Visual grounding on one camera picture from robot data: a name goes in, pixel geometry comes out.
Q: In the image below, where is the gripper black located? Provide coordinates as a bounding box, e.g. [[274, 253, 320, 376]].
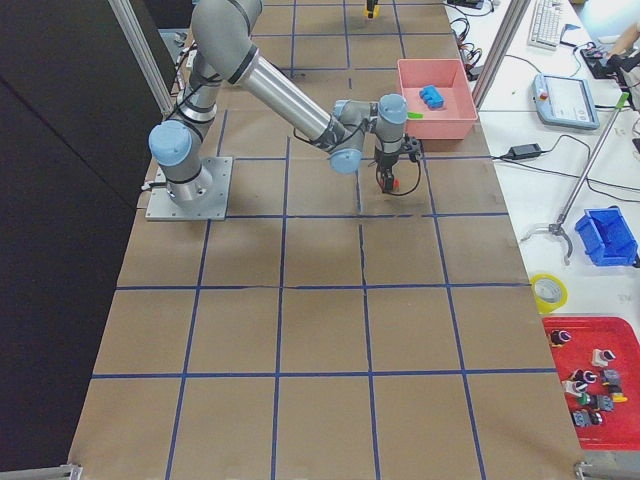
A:
[[374, 147, 400, 192]]

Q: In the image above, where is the blue toy block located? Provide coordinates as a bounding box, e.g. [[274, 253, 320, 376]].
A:
[[419, 85, 445, 110]]

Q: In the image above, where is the yellow toy block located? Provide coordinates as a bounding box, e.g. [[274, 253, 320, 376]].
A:
[[365, 4, 379, 19]]

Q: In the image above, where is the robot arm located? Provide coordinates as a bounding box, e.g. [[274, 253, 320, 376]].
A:
[[148, 1, 416, 207]]

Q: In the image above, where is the pink plastic box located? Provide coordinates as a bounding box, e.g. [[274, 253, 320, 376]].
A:
[[397, 59, 477, 140]]

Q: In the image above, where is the black power adapter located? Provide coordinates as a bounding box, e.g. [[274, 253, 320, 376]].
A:
[[506, 143, 543, 160]]

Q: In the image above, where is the reacher grabber tool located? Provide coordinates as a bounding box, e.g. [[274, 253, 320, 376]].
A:
[[519, 93, 629, 265]]

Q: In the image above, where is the teach pendant tablet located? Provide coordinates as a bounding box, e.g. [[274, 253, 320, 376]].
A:
[[532, 73, 600, 130]]

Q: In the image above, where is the yellow tape roll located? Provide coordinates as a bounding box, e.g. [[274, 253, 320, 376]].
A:
[[530, 273, 568, 315]]

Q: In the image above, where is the white keyboard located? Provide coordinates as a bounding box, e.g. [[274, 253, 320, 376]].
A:
[[527, 0, 563, 51]]

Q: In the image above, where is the blue storage bin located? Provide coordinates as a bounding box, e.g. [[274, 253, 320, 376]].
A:
[[575, 206, 639, 268]]

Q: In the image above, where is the red parts tray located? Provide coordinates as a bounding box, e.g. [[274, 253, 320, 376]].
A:
[[543, 316, 639, 450]]

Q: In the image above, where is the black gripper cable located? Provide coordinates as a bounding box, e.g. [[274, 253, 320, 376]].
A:
[[384, 149, 422, 197]]

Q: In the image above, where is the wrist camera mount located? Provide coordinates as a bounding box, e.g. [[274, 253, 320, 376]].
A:
[[402, 134, 423, 163]]

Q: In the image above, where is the aluminium frame post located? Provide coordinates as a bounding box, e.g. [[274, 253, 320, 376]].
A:
[[472, 0, 530, 110]]

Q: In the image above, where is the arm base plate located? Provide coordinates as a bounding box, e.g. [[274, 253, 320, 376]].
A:
[[146, 156, 233, 221]]

